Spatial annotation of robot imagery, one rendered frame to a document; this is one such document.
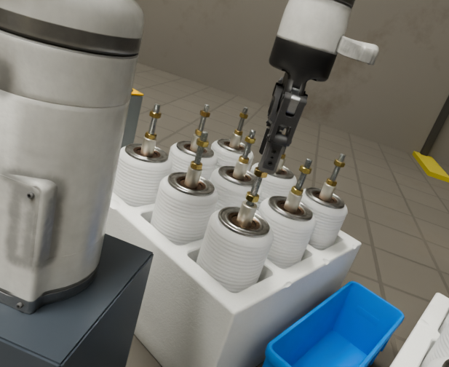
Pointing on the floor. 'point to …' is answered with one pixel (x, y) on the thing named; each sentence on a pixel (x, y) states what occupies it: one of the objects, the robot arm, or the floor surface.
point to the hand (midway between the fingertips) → (268, 154)
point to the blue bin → (337, 332)
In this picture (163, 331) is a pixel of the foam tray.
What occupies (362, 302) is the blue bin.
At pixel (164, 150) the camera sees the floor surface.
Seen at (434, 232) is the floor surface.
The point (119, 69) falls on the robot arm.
